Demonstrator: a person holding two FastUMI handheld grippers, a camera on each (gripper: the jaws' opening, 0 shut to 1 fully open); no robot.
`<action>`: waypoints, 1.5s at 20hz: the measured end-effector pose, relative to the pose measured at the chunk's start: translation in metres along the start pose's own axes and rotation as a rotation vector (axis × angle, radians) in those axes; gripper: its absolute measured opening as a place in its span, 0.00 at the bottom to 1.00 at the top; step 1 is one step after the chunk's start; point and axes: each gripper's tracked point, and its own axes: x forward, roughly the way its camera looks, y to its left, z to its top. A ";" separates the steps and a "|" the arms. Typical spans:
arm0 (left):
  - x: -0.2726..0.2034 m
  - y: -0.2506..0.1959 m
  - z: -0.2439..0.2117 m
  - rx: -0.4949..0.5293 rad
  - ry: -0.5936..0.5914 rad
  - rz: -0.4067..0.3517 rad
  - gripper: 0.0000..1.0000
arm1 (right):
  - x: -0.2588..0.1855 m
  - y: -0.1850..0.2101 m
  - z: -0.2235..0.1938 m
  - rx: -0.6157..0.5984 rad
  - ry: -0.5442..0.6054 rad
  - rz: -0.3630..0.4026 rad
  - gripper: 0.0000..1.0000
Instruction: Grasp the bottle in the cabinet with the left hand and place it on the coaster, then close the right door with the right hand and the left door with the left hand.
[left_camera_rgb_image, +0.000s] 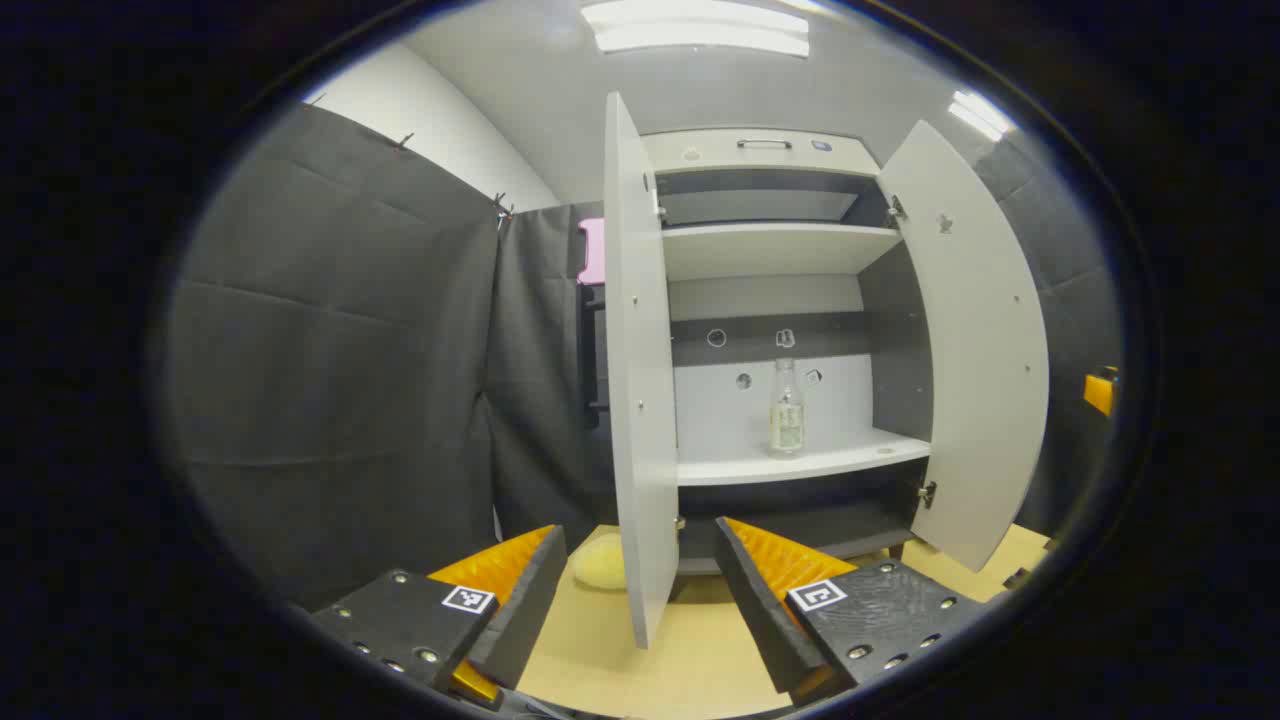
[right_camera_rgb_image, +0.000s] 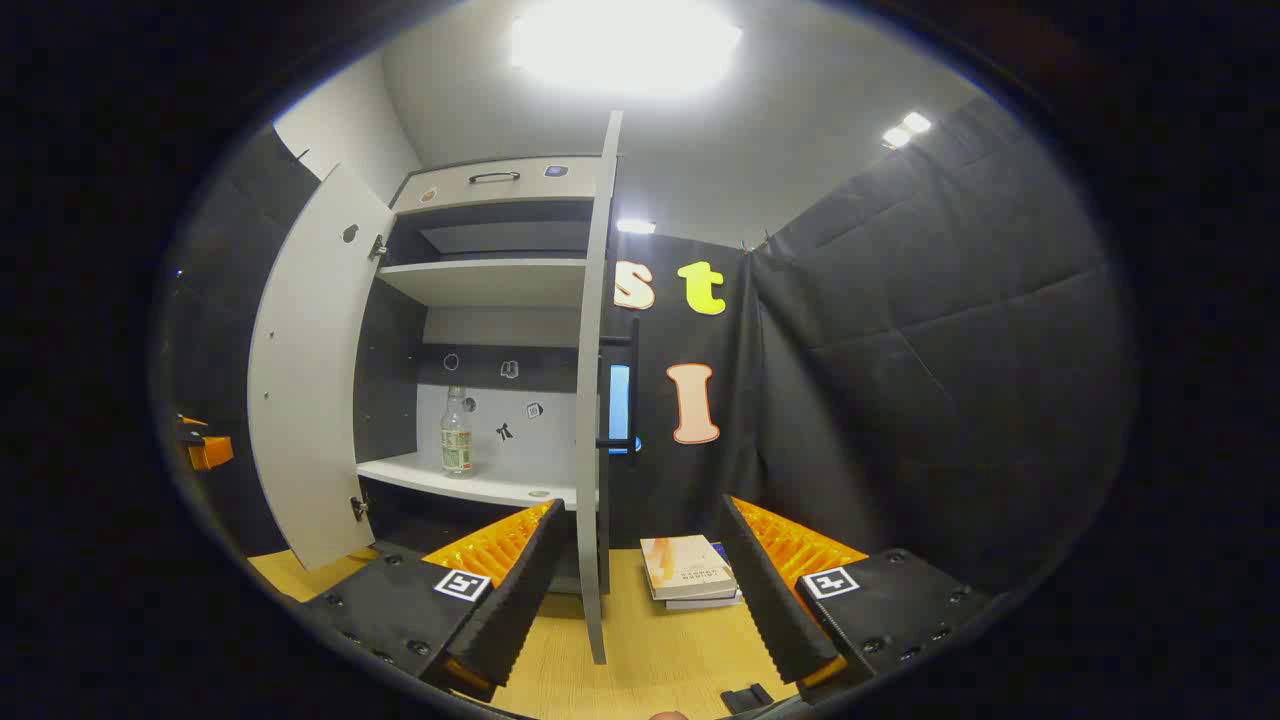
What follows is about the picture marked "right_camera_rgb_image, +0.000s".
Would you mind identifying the clear plastic bottle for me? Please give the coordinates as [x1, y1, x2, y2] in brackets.
[440, 386, 475, 479]

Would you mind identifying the tan book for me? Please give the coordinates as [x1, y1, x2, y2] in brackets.
[640, 535, 739, 601]

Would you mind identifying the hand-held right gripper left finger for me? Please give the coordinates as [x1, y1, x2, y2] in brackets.
[300, 500, 569, 703]

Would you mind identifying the black backdrop cloth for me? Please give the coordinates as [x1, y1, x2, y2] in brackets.
[155, 95, 1141, 601]

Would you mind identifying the grey cabinet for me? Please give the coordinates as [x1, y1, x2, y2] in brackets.
[355, 155, 641, 593]

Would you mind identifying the grey cabinet drawer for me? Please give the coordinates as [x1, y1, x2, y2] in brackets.
[392, 155, 606, 214]

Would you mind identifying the black door handle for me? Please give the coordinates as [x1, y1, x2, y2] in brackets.
[598, 318, 641, 456]

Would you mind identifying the large ceiling light panel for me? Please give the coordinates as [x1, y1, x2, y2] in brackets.
[510, 0, 746, 96]

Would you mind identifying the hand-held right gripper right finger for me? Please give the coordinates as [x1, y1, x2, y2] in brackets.
[720, 494, 996, 701]

